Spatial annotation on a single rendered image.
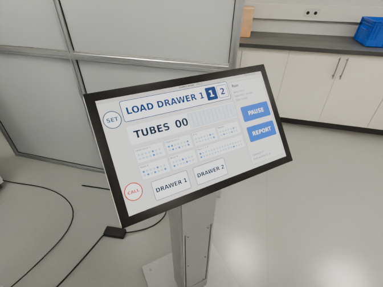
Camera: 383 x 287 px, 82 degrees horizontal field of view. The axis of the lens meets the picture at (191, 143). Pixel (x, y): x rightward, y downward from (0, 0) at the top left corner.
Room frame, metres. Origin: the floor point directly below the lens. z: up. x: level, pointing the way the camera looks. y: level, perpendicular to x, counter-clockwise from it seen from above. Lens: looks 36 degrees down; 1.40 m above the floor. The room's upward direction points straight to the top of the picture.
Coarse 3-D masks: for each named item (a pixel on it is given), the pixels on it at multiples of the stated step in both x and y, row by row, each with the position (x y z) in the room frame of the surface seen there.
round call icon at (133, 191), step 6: (138, 180) 0.36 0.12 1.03; (126, 186) 0.34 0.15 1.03; (132, 186) 0.34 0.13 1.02; (138, 186) 0.35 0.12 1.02; (126, 192) 0.33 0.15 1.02; (132, 192) 0.33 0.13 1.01; (138, 192) 0.34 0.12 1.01; (126, 198) 0.32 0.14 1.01; (132, 198) 0.33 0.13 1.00; (138, 198) 0.33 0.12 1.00
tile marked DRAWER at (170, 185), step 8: (168, 176) 0.38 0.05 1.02; (176, 176) 0.39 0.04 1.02; (184, 176) 0.39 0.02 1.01; (152, 184) 0.36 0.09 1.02; (160, 184) 0.36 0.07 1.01; (168, 184) 0.37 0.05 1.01; (176, 184) 0.37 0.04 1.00; (184, 184) 0.38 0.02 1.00; (160, 192) 0.35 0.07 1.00; (168, 192) 0.35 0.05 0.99; (176, 192) 0.36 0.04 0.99
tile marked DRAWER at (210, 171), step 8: (216, 160) 0.44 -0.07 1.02; (224, 160) 0.45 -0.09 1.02; (192, 168) 0.41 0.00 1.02; (200, 168) 0.42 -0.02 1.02; (208, 168) 0.42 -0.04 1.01; (216, 168) 0.43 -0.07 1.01; (224, 168) 0.43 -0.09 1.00; (200, 176) 0.40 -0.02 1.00; (208, 176) 0.41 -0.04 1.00; (216, 176) 0.41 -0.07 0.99; (200, 184) 0.39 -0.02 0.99
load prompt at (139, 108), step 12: (216, 84) 0.59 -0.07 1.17; (144, 96) 0.50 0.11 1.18; (156, 96) 0.51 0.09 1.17; (168, 96) 0.52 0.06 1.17; (180, 96) 0.53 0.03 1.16; (192, 96) 0.54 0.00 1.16; (204, 96) 0.55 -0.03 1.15; (216, 96) 0.56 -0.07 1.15; (228, 96) 0.58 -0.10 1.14; (120, 108) 0.46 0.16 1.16; (132, 108) 0.47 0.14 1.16; (144, 108) 0.48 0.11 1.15; (156, 108) 0.49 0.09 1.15; (168, 108) 0.50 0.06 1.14; (180, 108) 0.51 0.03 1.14; (132, 120) 0.45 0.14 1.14
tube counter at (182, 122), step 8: (224, 104) 0.56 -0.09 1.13; (232, 104) 0.56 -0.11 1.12; (192, 112) 0.51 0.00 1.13; (200, 112) 0.52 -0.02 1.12; (208, 112) 0.52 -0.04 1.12; (216, 112) 0.53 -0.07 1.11; (224, 112) 0.54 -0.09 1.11; (232, 112) 0.55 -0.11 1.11; (176, 120) 0.48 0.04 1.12; (184, 120) 0.49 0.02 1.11; (192, 120) 0.49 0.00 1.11; (200, 120) 0.50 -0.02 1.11; (208, 120) 0.51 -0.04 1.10; (216, 120) 0.52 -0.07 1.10; (224, 120) 0.52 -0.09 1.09; (176, 128) 0.47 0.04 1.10; (184, 128) 0.47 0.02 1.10; (192, 128) 0.48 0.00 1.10
